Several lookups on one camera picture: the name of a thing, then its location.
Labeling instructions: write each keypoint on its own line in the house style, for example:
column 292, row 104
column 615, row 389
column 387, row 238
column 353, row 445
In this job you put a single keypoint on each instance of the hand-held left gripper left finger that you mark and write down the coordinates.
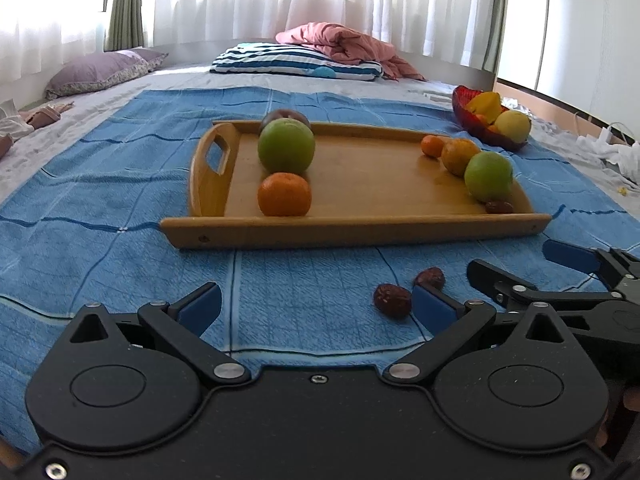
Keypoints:
column 200, row 307

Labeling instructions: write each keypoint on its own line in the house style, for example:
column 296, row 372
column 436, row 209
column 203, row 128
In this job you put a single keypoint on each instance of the blue checked blanket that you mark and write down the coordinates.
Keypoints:
column 125, row 220

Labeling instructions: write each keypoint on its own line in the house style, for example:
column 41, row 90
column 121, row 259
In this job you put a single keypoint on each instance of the pink garment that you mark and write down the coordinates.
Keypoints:
column 47, row 115

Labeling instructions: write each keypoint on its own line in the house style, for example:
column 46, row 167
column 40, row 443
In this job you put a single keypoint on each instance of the wooden tray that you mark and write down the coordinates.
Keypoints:
column 360, row 180

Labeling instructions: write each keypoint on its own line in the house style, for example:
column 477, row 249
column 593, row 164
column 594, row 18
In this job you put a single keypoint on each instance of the purple pillow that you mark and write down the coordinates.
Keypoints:
column 95, row 72

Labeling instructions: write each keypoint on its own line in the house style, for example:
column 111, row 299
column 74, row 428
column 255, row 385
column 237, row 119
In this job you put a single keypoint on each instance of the yellow mango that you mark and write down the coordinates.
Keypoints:
column 512, row 126

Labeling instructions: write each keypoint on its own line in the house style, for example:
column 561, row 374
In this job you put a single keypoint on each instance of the white garment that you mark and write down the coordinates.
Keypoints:
column 12, row 122

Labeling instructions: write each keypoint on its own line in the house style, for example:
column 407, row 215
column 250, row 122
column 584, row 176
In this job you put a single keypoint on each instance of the white wardrobe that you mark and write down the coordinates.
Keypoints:
column 580, row 25

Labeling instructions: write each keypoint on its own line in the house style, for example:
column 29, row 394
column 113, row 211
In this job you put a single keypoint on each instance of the pink quilt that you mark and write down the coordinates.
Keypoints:
column 345, row 42

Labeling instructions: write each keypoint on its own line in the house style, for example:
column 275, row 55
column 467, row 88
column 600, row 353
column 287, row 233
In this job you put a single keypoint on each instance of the blue white striped pillow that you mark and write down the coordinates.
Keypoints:
column 280, row 60

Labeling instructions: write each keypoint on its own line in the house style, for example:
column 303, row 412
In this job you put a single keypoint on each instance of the green apple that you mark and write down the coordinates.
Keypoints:
column 286, row 146
column 489, row 176

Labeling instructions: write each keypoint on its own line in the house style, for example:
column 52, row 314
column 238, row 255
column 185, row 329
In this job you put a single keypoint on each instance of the person's right hand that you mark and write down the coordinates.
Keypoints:
column 631, row 402

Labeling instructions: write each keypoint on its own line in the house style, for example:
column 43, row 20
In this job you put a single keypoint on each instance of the yellow starfruit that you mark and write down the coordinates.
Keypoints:
column 484, row 106

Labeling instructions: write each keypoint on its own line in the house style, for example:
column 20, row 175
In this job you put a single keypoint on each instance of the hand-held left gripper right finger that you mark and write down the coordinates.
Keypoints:
column 432, row 310

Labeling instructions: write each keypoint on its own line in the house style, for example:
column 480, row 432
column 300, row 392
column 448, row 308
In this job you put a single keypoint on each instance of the medium mandarin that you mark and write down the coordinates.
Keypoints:
column 284, row 195

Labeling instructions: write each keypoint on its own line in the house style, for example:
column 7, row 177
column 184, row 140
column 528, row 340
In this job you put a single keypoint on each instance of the white crumpled cloth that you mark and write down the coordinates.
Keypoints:
column 617, row 155

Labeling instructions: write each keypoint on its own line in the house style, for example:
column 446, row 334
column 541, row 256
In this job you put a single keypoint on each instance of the green curtain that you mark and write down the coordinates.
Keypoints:
column 496, row 20
column 125, row 5

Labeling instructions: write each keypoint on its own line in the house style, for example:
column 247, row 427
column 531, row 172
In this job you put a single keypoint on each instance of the grey bed sheet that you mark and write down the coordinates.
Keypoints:
column 100, row 105

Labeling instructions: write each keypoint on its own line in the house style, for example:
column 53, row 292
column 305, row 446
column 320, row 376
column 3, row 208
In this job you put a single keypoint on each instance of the red glass bowl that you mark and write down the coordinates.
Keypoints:
column 472, row 125

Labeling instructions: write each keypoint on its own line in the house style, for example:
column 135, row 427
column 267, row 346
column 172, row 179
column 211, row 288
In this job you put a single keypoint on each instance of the light blue toy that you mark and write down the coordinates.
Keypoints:
column 326, row 72

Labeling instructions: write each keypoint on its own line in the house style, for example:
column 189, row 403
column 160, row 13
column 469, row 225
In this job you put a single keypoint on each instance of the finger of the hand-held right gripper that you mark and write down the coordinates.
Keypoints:
column 495, row 277
column 570, row 256

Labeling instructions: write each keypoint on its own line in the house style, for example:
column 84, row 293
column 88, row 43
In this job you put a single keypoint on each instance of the red jujube date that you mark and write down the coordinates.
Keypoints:
column 500, row 207
column 431, row 277
column 392, row 301

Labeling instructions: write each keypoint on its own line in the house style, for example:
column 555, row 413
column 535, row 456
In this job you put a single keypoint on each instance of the large orange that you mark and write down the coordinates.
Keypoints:
column 459, row 157

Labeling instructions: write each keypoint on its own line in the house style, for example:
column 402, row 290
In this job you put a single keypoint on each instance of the dark red apple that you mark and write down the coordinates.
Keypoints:
column 300, row 116

